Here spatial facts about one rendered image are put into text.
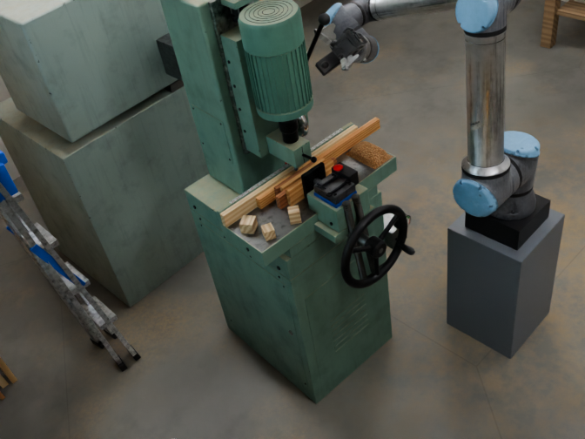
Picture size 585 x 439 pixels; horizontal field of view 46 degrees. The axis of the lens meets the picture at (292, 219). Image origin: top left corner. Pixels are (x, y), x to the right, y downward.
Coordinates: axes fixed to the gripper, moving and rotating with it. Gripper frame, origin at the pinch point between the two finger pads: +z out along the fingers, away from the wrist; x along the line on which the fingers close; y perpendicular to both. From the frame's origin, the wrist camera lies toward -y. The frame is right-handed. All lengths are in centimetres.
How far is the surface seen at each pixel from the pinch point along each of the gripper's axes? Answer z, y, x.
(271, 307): -18, -79, 50
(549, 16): -272, 55, 12
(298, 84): 10.6, -10.2, 3.9
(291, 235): 7, -43, 36
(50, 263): 9, -125, -11
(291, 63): 15.2, -6.4, -0.9
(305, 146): -4.5, -25.4, 16.3
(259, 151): -4.8, -39.0, 7.4
